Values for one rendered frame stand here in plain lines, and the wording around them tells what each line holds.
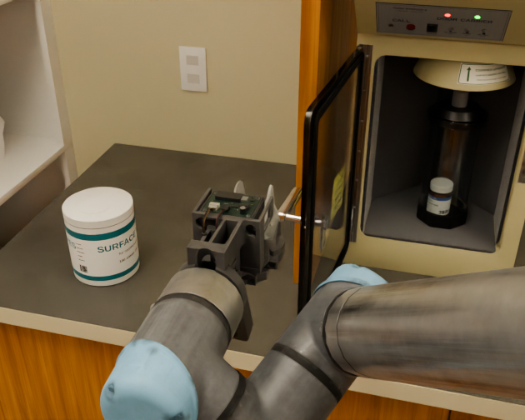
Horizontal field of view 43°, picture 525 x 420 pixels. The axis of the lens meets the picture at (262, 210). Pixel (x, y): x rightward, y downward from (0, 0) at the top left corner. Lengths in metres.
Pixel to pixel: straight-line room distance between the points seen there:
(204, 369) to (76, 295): 0.79
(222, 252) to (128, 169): 1.14
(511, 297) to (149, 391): 0.26
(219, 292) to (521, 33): 0.67
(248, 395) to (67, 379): 0.89
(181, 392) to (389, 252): 0.86
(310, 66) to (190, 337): 0.64
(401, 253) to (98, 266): 0.58
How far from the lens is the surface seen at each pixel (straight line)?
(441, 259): 1.32
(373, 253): 1.33
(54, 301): 1.30
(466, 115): 1.26
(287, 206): 1.00
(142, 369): 0.51
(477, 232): 1.36
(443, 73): 1.19
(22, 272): 1.40
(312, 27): 1.07
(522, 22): 1.06
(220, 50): 1.69
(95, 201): 1.29
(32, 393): 1.50
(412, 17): 1.06
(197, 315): 0.56
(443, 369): 0.43
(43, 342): 1.37
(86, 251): 1.27
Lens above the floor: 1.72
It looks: 31 degrees down
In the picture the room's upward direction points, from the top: straight up
